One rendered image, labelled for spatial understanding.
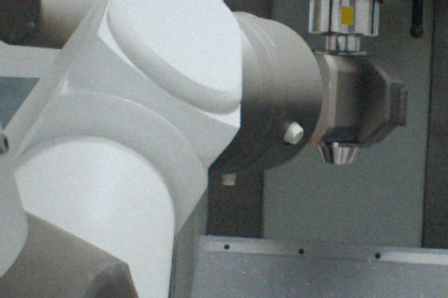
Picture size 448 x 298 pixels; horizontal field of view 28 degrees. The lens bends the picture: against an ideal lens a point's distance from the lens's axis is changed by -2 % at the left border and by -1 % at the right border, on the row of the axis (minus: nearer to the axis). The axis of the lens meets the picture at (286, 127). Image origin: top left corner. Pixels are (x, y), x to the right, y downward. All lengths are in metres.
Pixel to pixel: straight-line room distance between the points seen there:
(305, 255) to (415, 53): 0.25
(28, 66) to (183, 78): 4.83
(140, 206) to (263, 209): 0.71
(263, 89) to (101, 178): 0.16
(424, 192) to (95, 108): 0.71
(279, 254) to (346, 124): 0.48
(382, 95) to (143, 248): 0.29
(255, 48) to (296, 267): 0.57
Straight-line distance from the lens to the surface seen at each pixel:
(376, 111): 0.54
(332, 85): 0.52
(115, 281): 0.15
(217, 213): 1.01
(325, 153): 0.61
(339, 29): 0.59
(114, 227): 0.28
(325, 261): 0.99
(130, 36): 0.34
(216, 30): 0.39
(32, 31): 0.42
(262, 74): 0.44
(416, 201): 1.00
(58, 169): 0.31
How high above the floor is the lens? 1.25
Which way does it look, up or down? 3 degrees down
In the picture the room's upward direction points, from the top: 3 degrees clockwise
